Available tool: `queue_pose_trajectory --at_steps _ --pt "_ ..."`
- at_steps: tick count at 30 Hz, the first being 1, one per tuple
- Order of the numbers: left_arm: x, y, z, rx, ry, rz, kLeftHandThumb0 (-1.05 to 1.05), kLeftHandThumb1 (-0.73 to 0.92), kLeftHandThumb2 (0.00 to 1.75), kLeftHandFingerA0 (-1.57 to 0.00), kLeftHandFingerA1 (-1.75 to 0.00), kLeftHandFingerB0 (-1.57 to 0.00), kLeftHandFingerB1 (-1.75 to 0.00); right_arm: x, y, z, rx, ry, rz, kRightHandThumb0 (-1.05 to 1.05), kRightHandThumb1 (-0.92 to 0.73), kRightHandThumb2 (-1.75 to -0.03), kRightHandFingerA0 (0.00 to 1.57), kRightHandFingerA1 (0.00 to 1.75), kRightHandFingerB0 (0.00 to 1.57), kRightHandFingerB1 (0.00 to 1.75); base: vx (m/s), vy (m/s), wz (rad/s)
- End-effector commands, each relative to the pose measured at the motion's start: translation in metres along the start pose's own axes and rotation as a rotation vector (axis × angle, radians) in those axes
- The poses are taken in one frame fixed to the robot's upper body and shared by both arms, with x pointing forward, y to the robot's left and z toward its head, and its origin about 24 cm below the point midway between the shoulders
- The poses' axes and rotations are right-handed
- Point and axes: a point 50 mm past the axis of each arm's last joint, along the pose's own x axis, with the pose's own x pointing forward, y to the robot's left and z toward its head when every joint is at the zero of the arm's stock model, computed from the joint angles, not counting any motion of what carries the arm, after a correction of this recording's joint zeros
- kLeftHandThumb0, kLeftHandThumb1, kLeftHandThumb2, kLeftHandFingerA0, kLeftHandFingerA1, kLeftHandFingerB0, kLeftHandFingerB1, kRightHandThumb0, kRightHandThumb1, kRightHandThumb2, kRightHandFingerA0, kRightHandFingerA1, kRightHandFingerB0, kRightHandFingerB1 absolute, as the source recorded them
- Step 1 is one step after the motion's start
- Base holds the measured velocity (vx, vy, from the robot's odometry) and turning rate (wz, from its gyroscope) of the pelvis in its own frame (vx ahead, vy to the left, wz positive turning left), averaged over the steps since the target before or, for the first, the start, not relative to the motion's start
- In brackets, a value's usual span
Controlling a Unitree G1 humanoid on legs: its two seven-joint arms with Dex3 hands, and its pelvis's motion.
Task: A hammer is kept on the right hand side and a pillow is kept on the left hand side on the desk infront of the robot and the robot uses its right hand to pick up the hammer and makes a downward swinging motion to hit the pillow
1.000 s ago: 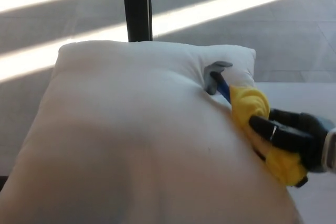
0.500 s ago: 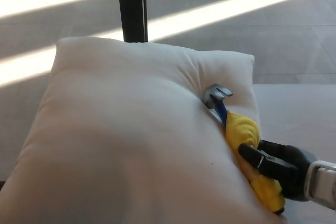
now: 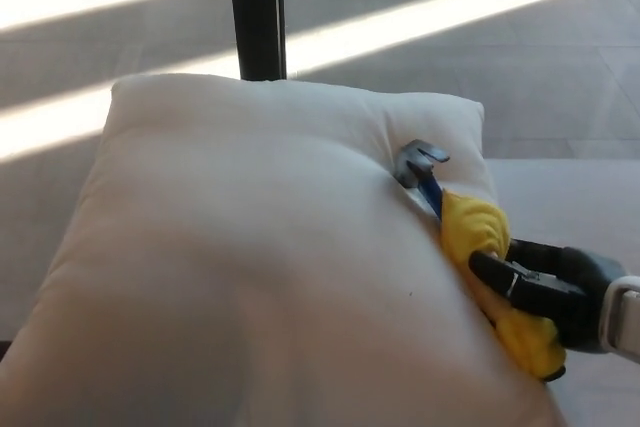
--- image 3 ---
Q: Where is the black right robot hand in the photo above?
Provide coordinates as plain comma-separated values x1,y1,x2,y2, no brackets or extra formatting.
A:
467,239,626,352

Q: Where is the yellow cloth wrap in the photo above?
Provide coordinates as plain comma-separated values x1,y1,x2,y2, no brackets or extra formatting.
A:
438,188,568,382

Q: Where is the claw hammer with blue neck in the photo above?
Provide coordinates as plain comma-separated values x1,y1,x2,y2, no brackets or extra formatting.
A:
394,140,568,382

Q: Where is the white square pillow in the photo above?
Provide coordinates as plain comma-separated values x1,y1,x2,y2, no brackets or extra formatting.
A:
0,72,572,427

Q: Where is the black vertical post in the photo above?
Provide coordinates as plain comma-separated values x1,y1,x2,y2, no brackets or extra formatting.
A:
225,0,289,83

